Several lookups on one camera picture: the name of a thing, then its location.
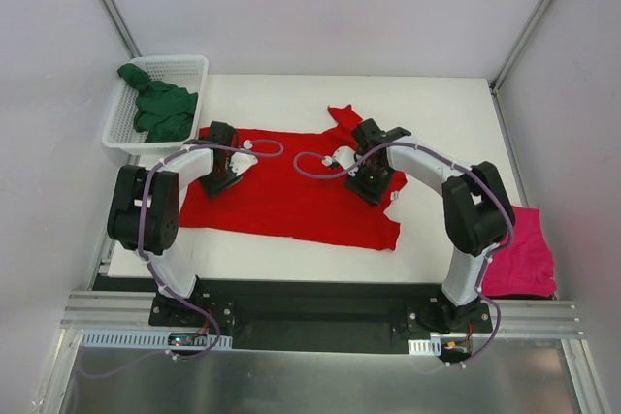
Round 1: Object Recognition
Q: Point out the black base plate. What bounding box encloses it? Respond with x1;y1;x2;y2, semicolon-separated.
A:
94;277;500;356

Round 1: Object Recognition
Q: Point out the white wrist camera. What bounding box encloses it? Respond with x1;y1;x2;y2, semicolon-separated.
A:
321;146;358;175
228;140;258;176

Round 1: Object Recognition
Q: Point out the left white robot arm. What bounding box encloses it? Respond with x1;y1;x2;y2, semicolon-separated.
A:
107;122;241;326

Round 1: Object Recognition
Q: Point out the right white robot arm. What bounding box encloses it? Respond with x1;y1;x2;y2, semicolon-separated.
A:
345;119;515;334

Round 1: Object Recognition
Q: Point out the aluminium frame rail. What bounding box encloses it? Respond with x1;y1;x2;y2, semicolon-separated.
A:
61;290;587;339

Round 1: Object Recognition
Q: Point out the left white cable duct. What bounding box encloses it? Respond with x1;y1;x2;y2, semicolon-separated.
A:
82;330;233;351

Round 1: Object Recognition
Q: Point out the white cable duct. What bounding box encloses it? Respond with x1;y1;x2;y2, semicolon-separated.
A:
82;330;233;351
408;337;441;357

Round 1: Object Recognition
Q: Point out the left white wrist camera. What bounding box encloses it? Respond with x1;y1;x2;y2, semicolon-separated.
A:
228;140;258;176

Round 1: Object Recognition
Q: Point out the white plastic basket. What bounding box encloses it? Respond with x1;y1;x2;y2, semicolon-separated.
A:
102;54;209;156

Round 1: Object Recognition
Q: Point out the red t shirt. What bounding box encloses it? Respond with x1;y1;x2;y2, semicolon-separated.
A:
180;106;401;251

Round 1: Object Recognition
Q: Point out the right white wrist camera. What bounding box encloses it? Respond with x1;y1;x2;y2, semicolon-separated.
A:
321;146;358;175

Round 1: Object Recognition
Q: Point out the right white cable duct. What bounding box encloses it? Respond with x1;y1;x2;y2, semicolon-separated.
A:
408;337;441;357

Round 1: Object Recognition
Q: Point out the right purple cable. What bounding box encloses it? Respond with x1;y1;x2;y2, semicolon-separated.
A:
294;141;516;376

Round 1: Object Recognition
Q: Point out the right aluminium corner post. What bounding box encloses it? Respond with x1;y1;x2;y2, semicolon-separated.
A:
489;0;555;96

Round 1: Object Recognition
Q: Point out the left aluminium corner post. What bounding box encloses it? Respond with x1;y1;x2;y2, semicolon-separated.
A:
72;0;143;60

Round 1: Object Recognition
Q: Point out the aluminium corner post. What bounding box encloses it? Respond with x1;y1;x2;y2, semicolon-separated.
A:
489;0;555;96
72;0;143;60

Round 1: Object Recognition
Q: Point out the pink folded t shirt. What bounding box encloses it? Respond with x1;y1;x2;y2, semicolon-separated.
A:
482;207;558;298

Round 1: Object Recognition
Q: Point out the green t shirt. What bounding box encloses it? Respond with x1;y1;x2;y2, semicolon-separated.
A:
117;63;198;143

